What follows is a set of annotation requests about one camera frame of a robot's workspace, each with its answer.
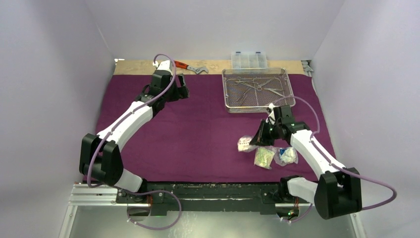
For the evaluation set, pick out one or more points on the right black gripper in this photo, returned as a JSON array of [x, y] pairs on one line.
[[263, 133]]

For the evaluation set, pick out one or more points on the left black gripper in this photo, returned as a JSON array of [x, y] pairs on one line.
[[181, 92]]

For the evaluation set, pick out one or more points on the blue white gauze packet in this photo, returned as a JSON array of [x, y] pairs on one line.
[[285, 156]]

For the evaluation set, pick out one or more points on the green white gauze packet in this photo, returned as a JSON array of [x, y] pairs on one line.
[[264, 157]]

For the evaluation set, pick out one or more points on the steel scalpel handle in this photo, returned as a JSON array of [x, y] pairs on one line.
[[275, 91]]

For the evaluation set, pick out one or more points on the pink white gauze packet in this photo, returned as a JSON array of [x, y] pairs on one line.
[[243, 144]]

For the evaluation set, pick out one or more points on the metal wire mesh tray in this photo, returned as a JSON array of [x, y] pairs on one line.
[[251, 90]]

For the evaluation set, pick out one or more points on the purple cloth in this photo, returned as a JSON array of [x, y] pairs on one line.
[[195, 139]]

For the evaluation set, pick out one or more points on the clear plastic compartment box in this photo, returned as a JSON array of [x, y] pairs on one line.
[[241, 60]]

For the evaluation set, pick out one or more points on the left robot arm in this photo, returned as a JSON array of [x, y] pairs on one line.
[[100, 157]]

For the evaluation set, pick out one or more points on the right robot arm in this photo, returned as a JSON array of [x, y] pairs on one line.
[[337, 191]]

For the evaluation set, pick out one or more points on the steel surgical scissors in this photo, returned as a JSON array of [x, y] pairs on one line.
[[248, 82]]

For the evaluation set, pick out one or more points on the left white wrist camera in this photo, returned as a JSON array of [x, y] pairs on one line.
[[164, 65]]

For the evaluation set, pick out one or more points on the orange handled adjustable wrench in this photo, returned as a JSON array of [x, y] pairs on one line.
[[196, 70]]

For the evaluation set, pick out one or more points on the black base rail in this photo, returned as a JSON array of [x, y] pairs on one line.
[[171, 197]]

